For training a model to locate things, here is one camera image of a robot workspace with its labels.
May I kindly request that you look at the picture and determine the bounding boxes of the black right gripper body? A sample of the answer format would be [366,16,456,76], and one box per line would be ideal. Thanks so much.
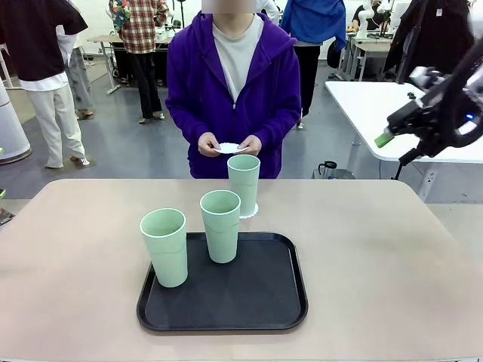
[418,94,483,158]

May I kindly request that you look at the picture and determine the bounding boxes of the pale green tall cup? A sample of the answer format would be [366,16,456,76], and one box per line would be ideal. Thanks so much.
[198,189,242,264]
[226,154,262,216]
[139,207,189,289]

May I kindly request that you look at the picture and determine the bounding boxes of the white scalloped paper coaster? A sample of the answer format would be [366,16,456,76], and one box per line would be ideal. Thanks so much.
[212,142,250,155]
[238,201,261,219]

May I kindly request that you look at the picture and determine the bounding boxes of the person's right forearm purple sleeve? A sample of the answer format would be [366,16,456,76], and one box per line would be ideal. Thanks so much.
[165,97,212,144]

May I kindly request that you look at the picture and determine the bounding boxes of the person's left forearm purple sleeve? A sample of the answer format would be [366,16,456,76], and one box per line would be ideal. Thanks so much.
[252,101,303,146]

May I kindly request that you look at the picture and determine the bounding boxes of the person's left hand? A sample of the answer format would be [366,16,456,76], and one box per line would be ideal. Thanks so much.
[236,135,263,156]

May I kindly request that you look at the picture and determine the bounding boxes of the person's right hand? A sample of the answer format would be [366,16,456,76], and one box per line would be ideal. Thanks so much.
[197,131,223,157]

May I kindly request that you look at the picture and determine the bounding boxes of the white power strip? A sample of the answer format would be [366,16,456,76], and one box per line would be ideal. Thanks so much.
[422,170,437,197]

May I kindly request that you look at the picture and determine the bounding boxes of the white rounded table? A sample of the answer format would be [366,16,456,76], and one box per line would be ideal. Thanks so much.
[325,80,483,181]

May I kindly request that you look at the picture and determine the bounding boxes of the white cylindrical air purifier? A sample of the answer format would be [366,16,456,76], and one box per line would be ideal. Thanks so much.
[0,81,32,165]

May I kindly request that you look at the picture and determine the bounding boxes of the grey background desk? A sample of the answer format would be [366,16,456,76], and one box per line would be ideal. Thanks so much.
[337,32,393,82]

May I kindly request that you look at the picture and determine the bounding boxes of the person in black coat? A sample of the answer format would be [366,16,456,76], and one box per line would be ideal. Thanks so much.
[383,0,476,95]

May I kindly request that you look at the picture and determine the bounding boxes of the person in blue jacket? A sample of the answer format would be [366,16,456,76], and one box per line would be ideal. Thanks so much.
[281,0,347,129]

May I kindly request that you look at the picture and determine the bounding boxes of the person in grey trousers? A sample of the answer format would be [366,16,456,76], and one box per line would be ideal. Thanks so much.
[56,22,95,118]

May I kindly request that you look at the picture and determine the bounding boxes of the person in purple hoodie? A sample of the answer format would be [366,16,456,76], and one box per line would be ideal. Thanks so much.
[165,0,303,179]

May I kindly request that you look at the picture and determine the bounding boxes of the person black top white trousers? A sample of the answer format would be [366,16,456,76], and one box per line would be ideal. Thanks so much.
[0,0,91,169]

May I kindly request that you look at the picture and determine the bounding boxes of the person in white shirt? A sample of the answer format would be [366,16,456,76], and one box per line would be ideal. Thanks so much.
[260,0,282,26]

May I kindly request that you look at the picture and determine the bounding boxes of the beige background desk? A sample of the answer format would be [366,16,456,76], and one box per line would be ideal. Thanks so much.
[87,34,125,95]

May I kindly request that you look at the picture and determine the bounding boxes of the person in plaid shirt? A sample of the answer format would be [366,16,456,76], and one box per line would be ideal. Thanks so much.
[108,0,170,124]

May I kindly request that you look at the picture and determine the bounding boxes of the black plastic serving tray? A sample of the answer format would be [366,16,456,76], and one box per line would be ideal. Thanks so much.
[136,231,309,333]

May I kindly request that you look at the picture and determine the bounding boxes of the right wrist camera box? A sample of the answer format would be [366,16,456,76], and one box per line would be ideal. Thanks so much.
[409,66,448,94]

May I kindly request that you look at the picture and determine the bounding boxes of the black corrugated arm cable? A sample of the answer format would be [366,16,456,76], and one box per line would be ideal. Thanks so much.
[441,43,483,101]

